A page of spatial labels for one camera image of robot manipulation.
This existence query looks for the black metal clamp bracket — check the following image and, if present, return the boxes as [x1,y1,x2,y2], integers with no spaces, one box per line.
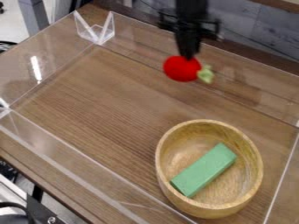
[27,195,67,224]

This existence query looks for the clear acrylic tray walls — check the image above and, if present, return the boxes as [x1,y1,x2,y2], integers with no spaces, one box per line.
[0,7,299,224]

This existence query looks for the red plush fruit green leaves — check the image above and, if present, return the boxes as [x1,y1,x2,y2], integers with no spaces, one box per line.
[163,56,215,84]

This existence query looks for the grey table leg post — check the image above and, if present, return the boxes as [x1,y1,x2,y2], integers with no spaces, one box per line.
[18,0,50,36]

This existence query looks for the oval wooden bowl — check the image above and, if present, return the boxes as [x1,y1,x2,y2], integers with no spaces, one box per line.
[155,119,264,219]

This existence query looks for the black cable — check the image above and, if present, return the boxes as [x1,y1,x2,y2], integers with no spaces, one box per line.
[0,200,34,224]

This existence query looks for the green rectangular block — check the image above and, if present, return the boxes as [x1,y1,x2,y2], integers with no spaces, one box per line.
[170,143,238,198]

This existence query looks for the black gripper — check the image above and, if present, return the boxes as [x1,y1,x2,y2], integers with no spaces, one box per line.
[158,0,220,60]

